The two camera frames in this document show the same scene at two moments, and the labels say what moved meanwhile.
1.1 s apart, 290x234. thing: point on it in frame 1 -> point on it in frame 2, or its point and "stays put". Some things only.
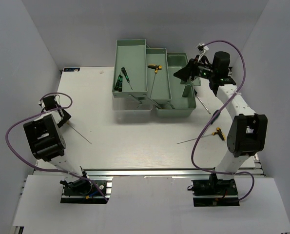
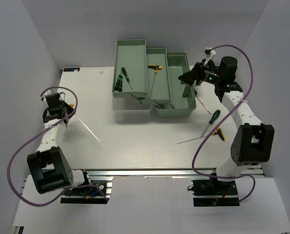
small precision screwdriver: (121, 82) stays put
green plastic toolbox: (144, 81) stays put
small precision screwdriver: (125, 73) stays put
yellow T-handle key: (68, 123) -> (72, 105)
